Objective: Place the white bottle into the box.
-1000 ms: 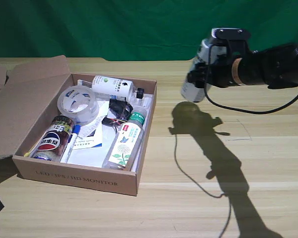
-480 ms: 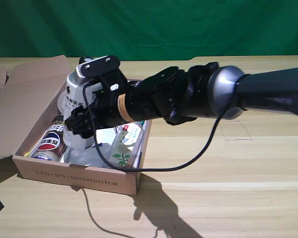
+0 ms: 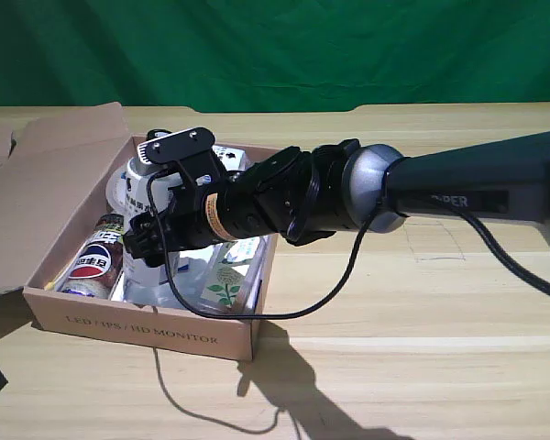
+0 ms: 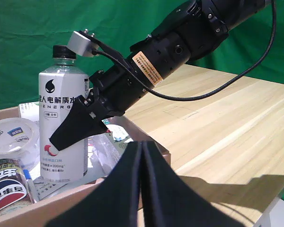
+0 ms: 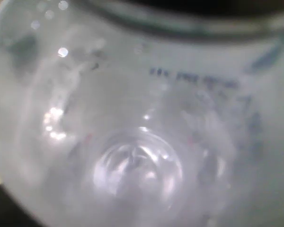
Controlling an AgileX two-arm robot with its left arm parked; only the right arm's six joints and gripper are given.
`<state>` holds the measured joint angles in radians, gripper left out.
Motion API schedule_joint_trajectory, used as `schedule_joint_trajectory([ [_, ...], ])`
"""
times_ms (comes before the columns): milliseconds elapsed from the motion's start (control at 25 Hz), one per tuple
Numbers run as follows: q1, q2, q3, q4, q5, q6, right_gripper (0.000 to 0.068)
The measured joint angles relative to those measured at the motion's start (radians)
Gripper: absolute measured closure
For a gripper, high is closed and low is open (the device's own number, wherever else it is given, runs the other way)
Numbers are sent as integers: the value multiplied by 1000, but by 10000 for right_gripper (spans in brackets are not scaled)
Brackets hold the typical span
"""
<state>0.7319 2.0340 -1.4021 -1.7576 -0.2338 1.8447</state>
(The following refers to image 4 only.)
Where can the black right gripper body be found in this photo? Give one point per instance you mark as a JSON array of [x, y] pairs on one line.
[[137, 80]]

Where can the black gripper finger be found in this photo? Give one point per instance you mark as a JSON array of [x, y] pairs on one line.
[[180, 201], [104, 203], [78, 127]]

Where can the white bottle black cap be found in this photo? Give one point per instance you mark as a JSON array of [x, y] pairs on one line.
[[59, 99]]

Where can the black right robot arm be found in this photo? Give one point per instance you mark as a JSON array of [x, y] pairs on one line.
[[222, 16]]

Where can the brown cardboard monitor box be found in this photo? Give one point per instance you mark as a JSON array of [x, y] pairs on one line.
[[61, 201]]

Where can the Pepsi cola bottle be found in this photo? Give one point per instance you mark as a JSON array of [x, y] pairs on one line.
[[7, 186]]

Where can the clear plastic bag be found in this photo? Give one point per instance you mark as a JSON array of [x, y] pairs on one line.
[[104, 156]]

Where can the white blue leaflet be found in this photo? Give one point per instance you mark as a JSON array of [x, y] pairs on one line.
[[52, 188]]

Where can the clear tape roll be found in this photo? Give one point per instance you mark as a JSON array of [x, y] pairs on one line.
[[14, 137]]

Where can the blue cap marker pen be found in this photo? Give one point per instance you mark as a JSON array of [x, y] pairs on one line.
[[29, 182]]

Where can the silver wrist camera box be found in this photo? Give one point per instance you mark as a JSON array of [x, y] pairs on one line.
[[79, 42]]

